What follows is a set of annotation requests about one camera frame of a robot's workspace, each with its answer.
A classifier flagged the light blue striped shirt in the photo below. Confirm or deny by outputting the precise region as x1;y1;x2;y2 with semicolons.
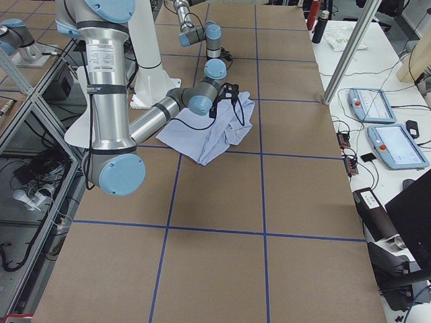
156;92;255;166

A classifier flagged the lower teach pendant tablet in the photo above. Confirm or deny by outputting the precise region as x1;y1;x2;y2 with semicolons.
367;124;430;170

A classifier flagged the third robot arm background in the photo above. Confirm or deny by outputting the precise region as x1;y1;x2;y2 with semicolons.
1;18;50;68

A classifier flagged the black monitor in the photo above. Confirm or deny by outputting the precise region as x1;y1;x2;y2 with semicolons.
385;172;430;268

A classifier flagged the clear plastic bag green print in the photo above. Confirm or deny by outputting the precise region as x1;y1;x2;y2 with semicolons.
324;26;353;52

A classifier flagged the aluminium frame post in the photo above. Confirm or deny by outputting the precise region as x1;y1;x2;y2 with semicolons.
323;0;382;105

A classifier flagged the upper teach pendant tablet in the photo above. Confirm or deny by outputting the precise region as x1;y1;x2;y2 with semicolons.
347;88;396;124

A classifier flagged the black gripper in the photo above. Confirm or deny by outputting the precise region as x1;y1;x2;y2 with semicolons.
219;48;233;61
209;83;240;118

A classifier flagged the teach pendant tablet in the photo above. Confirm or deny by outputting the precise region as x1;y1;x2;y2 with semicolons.
347;88;396;124
367;124;430;170

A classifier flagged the black water bottle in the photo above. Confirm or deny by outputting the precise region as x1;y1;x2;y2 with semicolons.
311;10;330;44

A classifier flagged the red water bottle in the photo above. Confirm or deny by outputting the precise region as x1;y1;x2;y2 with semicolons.
306;0;321;31

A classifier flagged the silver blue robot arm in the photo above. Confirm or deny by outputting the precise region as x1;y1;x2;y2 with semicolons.
56;1;226;196
173;0;233;63

